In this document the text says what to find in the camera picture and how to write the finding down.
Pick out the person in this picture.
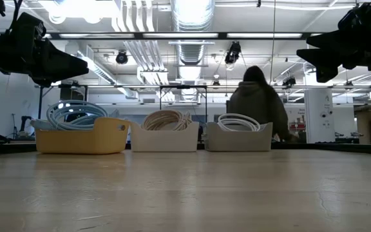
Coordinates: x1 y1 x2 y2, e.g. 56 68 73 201
226 65 300 143

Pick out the red background shelf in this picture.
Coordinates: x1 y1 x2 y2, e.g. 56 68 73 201
290 121 305 133

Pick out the silver ventilation duct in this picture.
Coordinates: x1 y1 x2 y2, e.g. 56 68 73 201
171 0 216 67

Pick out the yellow plastic bin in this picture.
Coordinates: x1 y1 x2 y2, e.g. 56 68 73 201
33 116 131 155

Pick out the black background rig frame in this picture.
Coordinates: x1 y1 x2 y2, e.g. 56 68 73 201
34 83 90 120

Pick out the black table edge rail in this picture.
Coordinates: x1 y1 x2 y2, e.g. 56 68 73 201
0 141 371 155

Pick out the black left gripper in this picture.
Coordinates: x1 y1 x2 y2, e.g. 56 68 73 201
0 32 89 87

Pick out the white plastic bin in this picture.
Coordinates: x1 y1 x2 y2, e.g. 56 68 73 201
129 121 200 153

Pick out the black hanging arm cable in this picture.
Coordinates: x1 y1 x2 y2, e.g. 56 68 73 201
10 0 24 30

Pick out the black overhead frame bar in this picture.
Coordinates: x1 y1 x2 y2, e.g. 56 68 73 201
42 31 325 41

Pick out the white round pillar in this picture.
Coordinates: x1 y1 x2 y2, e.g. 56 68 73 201
303 88 336 143

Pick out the grey plastic bin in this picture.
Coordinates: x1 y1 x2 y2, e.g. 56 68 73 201
204 121 274 152

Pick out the black hanging camera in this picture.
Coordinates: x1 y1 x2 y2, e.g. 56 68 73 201
224 41 242 65
115 50 129 65
281 76 298 87

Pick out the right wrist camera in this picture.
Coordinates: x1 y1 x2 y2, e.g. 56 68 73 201
338 1 371 32

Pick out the white braided HDMI cable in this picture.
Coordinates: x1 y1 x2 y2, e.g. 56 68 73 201
216 112 262 132

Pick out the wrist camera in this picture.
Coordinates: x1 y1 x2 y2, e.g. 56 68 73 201
338 1 371 32
10 12 47 43

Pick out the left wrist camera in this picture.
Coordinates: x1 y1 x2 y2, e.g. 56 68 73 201
10 12 47 43

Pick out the beige HDMI cable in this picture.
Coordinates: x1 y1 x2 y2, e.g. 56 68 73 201
141 109 186 131
177 111 194 131

